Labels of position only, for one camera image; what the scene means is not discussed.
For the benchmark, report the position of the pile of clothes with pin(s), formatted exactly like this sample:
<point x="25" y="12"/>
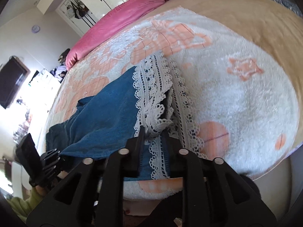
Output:
<point x="60" y="72"/>

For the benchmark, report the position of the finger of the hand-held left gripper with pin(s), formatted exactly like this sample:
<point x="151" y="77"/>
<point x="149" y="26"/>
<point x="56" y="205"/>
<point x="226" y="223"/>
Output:
<point x="53" y="167"/>
<point x="51" y="155"/>

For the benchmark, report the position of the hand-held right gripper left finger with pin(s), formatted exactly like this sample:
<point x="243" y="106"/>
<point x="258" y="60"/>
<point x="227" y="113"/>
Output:
<point x="135" y="156"/>

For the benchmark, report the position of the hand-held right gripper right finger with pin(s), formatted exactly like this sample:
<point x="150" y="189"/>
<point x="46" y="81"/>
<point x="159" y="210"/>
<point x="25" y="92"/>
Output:
<point x="176" y="163"/>

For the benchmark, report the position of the white orange printed blanket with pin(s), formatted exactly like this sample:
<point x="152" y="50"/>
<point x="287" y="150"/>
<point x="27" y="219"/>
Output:
<point x="236" y="99"/>

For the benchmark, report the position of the white door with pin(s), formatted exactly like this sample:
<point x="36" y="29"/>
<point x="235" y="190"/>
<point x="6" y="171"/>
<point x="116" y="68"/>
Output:
<point x="90" y="26"/>

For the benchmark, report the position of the pink duvet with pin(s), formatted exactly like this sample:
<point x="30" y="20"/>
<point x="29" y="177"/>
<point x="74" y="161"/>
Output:
<point x="123" y="21"/>

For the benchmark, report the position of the blue grey patterned cloth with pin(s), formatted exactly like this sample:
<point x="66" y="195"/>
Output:
<point x="286" y="4"/>

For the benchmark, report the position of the round wall clock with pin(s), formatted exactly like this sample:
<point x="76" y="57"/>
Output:
<point x="35" y="28"/>

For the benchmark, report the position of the blue denim pants lace trim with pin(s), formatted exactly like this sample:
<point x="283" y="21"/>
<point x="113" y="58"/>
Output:
<point x="106" y="104"/>

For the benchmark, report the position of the black wall television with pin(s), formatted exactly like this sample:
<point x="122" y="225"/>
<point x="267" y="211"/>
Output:
<point x="11" y="82"/>

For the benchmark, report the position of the person's left forearm green sleeve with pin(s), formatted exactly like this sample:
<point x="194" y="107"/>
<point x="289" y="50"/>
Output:
<point x="23" y="205"/>

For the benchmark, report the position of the hanging bags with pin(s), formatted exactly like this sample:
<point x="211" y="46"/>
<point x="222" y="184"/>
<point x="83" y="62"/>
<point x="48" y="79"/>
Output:
<point x="77" y="8"/>

